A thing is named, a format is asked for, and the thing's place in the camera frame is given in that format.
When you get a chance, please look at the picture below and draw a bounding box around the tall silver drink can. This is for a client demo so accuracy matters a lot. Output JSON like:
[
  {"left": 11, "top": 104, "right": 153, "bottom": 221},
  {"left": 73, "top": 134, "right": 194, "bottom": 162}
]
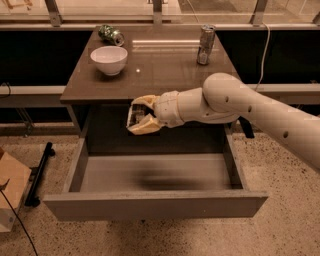
[{"left": 197, "top": 24, "right": 215, "bottom": 65}]

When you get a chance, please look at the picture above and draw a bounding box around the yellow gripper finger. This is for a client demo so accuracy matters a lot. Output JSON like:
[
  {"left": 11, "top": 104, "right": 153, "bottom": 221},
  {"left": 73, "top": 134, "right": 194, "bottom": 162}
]
[
  {"left": 132, "top": 95, "right": 158, "bottom": 109},
  {"left": 127, "top": 114, "right": 163, "bottom": 135}
]

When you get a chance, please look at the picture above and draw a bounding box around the open grey top drawer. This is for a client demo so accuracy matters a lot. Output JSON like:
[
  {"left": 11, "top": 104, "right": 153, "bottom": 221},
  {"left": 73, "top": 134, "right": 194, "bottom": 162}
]
[{"left": 44, "top": 128, "right": 268, "bottom": 221}]

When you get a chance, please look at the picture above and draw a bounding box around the crushed green soda can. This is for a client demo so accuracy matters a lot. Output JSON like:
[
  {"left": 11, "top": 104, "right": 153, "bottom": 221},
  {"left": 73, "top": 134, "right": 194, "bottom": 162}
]
[{"left": 98, "top": 25, "right": 125, "bottom": 47}]

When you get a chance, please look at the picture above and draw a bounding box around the cardboard box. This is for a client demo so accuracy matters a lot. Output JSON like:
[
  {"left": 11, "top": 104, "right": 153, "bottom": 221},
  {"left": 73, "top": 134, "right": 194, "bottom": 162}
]
[{"left": 0, "top": 148, "right": 31, "bottom": 233}]

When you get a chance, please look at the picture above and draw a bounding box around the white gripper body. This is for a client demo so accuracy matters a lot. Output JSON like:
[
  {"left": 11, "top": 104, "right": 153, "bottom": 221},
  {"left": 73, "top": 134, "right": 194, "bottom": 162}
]
[{"left": 153, "top": 91, "right": 184, "bottom": 128}]

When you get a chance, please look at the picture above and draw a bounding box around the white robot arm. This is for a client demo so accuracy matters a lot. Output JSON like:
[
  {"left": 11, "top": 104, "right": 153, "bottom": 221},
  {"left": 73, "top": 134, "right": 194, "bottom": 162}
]
[{"left": 127, "top": 73, "right": 320, "bottom": 171}]

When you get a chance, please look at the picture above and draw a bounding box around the white ceramic bowl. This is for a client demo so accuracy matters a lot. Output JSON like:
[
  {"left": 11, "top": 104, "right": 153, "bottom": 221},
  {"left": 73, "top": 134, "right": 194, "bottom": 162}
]
[{"left": 90, "top": 46, "right": 128, "bottom": 76}]

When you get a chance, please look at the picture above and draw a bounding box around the white hanging cable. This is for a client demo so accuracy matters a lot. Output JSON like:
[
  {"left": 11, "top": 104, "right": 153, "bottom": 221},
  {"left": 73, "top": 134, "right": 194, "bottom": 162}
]
[{"left": 254, "top": 22, "right": 272, "bottom": 92}]

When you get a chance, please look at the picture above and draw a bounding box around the black floor cable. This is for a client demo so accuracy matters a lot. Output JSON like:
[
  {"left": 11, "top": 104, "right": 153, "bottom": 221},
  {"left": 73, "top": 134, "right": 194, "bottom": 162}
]
[{"left": 0, "top": 189, "right": 40, "bottom": 256}]

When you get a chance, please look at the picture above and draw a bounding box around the black metal bar stand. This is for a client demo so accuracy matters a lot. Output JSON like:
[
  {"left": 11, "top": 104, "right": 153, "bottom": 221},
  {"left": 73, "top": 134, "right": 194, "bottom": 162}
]
[{"left": 25, "top": 142, "right": 55, "bottom": 207}]

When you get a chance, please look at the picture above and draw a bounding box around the grey cabinet with counter top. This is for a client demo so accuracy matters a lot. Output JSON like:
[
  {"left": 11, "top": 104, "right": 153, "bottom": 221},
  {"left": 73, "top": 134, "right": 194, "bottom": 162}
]
[{"left": 61, "top": 26, "right": 237, "bottom": 156}]

